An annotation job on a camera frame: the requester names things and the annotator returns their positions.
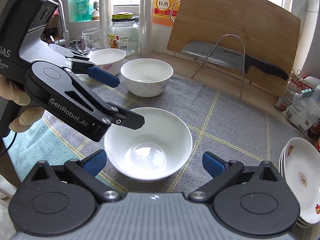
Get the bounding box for orange cooking wine jug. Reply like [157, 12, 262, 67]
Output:
[152, 0, 190, 27]

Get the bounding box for metal wire rack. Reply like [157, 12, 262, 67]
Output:
[181, 34, 246, 99]

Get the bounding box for clear plastic wrap roll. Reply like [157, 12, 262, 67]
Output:
[99, 0, 113, 48]

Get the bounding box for tall plastic cup stack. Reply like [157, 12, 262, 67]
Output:
[138, 0, 153, 56]

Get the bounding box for gloved left hand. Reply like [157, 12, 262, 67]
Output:
[1, 75, 45, 133]

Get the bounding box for clear glass mug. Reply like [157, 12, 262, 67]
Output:
[75, 28, 103, 54]

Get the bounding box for glass jar green lid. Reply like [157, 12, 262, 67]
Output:
[107, 12, 139, 55]

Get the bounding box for blue grey checked towel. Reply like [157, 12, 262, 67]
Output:
[3, 76, 302, 193]

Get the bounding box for green soap pump bottle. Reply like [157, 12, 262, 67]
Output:
[76, 0, 91, 21]

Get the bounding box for oval white floral dish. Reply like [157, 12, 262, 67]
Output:
[278, 147, 314, 229]

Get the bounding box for plain white bowl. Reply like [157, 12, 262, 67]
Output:
[104, 107, 193, 182]

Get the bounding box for bamboo cutting board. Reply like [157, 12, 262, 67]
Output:
[166, 0, 302, 98]

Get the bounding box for chrome kitchen faucet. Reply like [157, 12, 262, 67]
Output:
[52, 0, 71, 48]

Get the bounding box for black handled kitchen knife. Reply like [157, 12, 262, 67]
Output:
[181, 41, 289, 81]

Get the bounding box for white floral plate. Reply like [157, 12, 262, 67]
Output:
[283, 138, 319, 224]

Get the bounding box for white bowl pink flowers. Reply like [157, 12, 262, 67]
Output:
[88, 48, 126, 76]

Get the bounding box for white plastic food bag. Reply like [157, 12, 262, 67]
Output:
[281, 85, 320, 133]

